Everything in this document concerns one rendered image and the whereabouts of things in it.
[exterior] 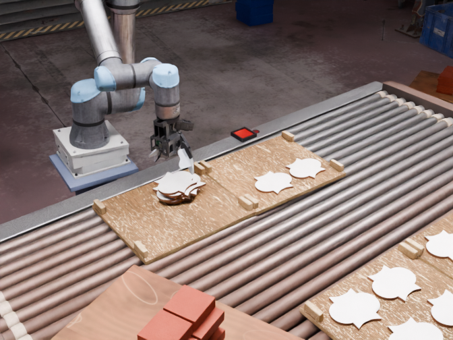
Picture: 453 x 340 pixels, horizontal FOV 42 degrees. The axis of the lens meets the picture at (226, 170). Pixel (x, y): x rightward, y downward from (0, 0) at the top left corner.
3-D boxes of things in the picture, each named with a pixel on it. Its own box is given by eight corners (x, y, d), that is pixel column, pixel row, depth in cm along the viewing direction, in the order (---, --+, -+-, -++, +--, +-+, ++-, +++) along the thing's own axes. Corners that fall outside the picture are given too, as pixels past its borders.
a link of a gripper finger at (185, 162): (183, 181, 184) (168, 156, 182) (194, 173, 188) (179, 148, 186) (190, 179, 181) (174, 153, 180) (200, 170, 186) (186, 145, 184)
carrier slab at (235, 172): (197, 169, 214) (197, 165, 213) (282, 137, 235) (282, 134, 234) (256, 216, 190) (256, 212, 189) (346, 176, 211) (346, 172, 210)
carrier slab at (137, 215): (92, 209, 193) (92, 205, 192) (194, 169, 214) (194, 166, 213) (145, 266, 170) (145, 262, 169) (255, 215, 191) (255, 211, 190)
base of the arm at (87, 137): (65, 134, 225) (63, 111, 220) (102, 128, 232) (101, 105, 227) (75, 152, 214) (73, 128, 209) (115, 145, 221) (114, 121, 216)
